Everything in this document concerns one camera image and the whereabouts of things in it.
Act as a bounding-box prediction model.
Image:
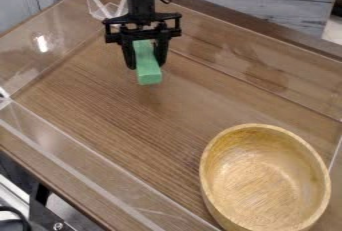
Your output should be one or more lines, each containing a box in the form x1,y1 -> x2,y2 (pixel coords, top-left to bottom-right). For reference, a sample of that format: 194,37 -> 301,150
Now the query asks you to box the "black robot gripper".
103,0 -> 182,70

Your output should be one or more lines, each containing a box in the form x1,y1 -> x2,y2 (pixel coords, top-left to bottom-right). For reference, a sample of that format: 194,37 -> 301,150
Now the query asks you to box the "green rectangular block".
134,40 -> 162,85

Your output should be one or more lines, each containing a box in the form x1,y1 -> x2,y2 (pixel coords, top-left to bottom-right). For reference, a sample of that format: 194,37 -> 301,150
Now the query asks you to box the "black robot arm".
103,0 -> 182,70

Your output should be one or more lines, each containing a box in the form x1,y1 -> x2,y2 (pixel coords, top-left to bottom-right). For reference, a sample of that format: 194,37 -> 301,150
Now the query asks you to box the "brown wooden bowl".
199,123 -> 332,231

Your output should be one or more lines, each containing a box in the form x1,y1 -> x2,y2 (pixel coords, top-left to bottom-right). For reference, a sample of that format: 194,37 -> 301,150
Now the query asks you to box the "black table leg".
31,183 -> 52,206

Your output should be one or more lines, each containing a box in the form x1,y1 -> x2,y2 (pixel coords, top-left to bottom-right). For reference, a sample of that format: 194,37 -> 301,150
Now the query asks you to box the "black metal base with screw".
28,204 -> 78,231

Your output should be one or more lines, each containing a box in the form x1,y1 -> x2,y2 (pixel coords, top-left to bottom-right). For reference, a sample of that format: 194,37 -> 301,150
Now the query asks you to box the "clear acrylic corner bracket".
87,0 -> 129,21

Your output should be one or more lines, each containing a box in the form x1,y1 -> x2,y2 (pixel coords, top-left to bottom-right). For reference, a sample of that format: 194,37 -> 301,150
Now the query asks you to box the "black cable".
0,206 -> 32,231

